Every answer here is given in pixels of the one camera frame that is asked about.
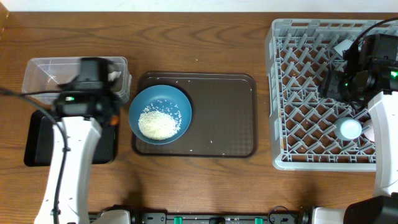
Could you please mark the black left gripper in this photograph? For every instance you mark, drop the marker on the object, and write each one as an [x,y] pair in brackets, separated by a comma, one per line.
[117,100]

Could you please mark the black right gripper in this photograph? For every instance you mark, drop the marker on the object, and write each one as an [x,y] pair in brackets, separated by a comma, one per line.
[341,78]

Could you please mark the foil snack wrapper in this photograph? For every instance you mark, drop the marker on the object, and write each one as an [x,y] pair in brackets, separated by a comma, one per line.
[113,76]

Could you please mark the light blue bowl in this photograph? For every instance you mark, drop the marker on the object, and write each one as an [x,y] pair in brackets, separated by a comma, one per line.
[343,46]

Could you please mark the pink plastic cup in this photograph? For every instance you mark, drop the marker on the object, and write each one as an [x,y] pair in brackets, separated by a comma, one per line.
[368,130]

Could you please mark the dark blue plate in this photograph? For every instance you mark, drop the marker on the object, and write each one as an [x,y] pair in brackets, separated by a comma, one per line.
[152,95]

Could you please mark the pile of white rice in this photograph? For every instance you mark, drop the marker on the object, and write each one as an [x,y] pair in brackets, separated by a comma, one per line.
[160,122]

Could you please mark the light blue plastic cup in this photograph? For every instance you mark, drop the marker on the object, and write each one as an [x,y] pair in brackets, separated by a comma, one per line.
[347,129]

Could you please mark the orange carrot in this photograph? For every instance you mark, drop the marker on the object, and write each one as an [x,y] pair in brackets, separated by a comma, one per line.
[114,120]

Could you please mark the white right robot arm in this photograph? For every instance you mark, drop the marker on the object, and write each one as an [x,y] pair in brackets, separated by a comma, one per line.
[382,207]

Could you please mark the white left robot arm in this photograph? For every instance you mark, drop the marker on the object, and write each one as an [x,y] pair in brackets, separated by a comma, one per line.
[75,140]

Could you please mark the grey dishwasher rack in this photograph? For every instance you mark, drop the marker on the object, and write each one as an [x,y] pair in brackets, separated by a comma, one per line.
[299,54]

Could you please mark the clear plastic bin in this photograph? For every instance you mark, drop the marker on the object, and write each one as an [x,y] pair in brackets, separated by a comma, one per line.
[45,74]

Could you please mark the black plastic tray bin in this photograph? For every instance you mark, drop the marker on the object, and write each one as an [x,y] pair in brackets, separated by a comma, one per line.
[39,146]

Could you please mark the dark brown serving tray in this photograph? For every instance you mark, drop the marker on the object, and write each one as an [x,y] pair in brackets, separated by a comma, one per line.
[224,121]

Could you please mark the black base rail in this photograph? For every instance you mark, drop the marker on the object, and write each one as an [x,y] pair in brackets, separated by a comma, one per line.
[277,215]

